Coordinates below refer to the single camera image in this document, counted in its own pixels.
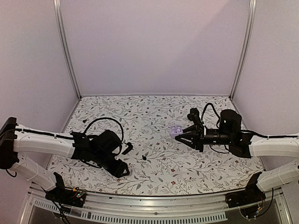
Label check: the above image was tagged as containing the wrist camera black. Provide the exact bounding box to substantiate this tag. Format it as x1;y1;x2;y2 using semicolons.
122;142;133;155
187;108;204;131

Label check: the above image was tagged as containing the right aluminium corner post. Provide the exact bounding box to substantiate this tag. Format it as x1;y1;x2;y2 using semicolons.
229;0;256;101

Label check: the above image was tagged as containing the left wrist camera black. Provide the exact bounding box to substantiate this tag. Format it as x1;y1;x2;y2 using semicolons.
122;142;133;155

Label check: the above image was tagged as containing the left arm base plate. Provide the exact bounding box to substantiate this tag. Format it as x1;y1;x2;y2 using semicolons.
45;172;86;208

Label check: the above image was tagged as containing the floral table mat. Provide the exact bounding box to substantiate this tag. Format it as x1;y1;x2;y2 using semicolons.
48;96;263;196

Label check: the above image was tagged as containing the aluminium corner post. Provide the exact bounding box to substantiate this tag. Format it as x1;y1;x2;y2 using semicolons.
229;0;256;101
53;0;82;100

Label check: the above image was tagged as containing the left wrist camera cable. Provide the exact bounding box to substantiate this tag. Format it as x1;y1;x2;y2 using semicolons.
83;117;124;145

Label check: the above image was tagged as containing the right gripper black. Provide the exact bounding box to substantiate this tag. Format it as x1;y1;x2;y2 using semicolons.
176;124;234;152

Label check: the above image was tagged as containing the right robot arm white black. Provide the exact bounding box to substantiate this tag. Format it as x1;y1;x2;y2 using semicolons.
175;108;299;203

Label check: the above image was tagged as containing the aluminium front rail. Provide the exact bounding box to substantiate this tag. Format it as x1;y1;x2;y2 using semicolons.
18;184;298;224

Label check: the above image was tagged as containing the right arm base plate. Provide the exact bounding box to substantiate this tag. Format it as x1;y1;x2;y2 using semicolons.
225;172;266;219

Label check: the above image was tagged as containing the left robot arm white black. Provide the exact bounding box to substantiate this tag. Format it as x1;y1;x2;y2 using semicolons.
0;117;130;203

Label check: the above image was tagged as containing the purple earbud charging case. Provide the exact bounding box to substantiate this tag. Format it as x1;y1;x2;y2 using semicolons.
169;125;183;138

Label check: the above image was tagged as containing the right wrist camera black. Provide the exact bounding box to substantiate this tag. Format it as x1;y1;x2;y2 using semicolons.
187;108;204;131

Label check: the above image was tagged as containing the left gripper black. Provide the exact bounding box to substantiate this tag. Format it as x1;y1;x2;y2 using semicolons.
92;150;130;179

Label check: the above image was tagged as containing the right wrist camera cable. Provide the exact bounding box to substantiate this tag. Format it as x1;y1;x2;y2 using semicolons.
201;102;221;126

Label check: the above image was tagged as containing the left aluminium corner post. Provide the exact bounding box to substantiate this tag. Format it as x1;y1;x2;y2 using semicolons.
53;0;82;100

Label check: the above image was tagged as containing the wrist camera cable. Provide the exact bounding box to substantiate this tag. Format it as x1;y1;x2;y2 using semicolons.
83;117;124;145
201;102;221;126

